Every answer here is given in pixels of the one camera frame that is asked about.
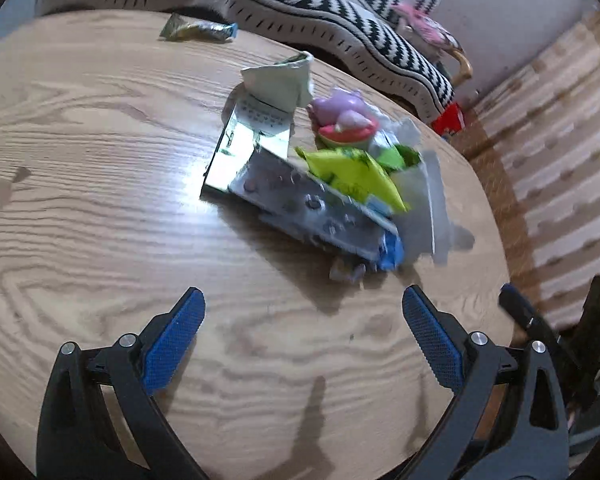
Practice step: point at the lime green snack packet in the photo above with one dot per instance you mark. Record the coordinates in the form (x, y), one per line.
(352, 175)

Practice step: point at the purple and pink toy figure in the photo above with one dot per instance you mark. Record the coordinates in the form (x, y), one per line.
(340, 107)

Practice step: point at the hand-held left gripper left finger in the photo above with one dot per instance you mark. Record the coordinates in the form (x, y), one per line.
(175, 345)

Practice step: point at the small green wrapper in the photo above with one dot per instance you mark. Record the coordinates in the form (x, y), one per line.
(400, 156)

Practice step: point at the crumpled candy wrapper blue end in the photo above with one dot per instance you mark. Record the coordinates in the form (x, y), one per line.
(200, 31)

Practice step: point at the rattan armchair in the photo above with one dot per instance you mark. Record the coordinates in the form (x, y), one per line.
(462, 62)

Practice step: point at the flattened silver carton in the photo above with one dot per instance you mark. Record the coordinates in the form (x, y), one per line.
(235, 160)

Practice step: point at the clear plastic bag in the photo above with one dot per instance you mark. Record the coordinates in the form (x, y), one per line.
(420, 210)

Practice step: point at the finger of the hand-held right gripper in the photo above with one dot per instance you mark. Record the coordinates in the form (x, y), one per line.
(517, 305)

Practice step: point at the pink cloth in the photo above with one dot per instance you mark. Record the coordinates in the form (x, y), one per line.
(427, 25)

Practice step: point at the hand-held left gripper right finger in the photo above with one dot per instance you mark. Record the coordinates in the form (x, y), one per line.
(432, 340)

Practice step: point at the red package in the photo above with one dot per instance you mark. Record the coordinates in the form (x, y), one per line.
(450, 119)

